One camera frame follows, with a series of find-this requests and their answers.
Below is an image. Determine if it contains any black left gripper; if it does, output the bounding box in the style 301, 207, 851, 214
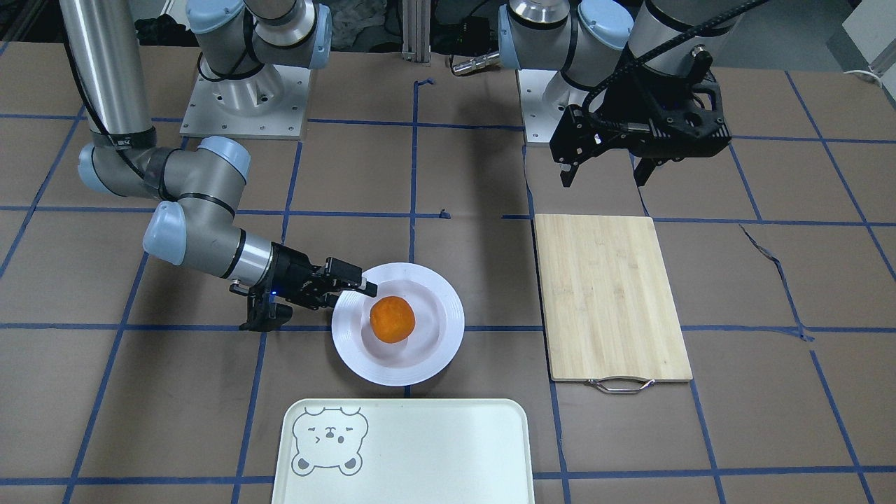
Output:
549, 49, 731, 188

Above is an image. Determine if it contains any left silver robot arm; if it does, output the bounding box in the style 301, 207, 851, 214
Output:
449, 1, 755, 186

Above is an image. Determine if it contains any cream bear tray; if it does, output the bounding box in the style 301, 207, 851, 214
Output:
272, 398, 536, 503

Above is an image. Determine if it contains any wooden cutting board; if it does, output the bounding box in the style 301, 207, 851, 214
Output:
533, 213, 692, 393

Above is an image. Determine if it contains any orange fruit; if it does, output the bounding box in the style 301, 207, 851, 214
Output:
369, 296, 417, 344

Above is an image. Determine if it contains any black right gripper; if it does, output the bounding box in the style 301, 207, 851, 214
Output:
262, 243, 378, 312

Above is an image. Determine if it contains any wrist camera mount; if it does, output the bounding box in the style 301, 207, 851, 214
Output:
228, 281, 293, 333

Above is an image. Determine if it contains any white round plate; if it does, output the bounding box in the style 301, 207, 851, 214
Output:
332, 262, 465, 386

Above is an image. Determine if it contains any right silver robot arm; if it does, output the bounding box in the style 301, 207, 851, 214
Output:
60, 1, 377, 312

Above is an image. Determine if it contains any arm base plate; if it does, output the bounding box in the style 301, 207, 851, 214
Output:
180, 66, 314, 141
517, 69, 587, 147

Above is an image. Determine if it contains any aluminium frame post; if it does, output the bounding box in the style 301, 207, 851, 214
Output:
400, 0, 432, 66

